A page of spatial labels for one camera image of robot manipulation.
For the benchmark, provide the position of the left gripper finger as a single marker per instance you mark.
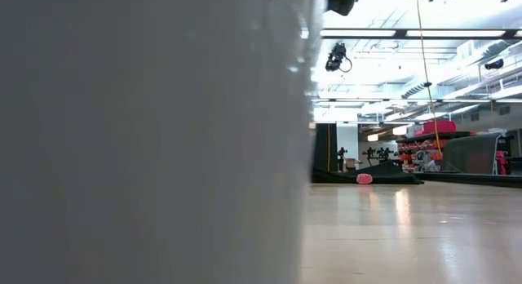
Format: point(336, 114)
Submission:
point(341, 0)

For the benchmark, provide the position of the light pink small produce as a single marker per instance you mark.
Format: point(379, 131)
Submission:
point(364, 178)

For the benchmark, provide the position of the black curtain partition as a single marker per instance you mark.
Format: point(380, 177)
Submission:
point(322, 147)

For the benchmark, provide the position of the black background robot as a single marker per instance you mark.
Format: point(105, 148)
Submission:
point(381, 152)
point(341, 157)

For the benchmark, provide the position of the red storage shelf rack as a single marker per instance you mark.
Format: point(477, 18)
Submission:
point(438, 127)

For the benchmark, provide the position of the black ceiling fixture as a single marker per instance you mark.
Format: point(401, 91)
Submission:
point(494, 64)

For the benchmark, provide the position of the black folded cloth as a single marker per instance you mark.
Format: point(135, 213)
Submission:
point(391, 176)

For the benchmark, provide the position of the grey covered cart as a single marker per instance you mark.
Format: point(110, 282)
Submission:
point(469, 153)

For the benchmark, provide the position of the black hanging overhead camera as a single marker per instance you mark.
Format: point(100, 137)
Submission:
point(336, 57)

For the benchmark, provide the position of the black overhead frame bar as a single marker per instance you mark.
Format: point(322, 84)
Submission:
point(400, 32)

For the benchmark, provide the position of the black table frame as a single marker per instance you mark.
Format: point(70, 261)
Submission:
point(489, 180)

